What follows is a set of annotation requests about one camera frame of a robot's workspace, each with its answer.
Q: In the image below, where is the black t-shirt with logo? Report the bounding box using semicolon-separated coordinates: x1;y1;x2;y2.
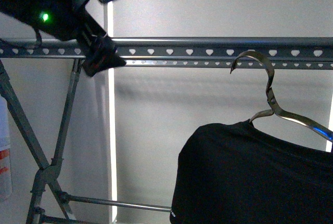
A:
170;121;332;223

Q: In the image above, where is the shiny metal clothes hanger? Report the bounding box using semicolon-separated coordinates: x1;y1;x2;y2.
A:
229;50;333;143

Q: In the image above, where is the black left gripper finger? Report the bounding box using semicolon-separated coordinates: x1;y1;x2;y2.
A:
82;36;126;77

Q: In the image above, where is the grey metal drying rack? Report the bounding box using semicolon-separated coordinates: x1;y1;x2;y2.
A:
1;37;332;223

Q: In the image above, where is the white bottle with red label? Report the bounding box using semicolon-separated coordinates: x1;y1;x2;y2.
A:
1;97;12;202

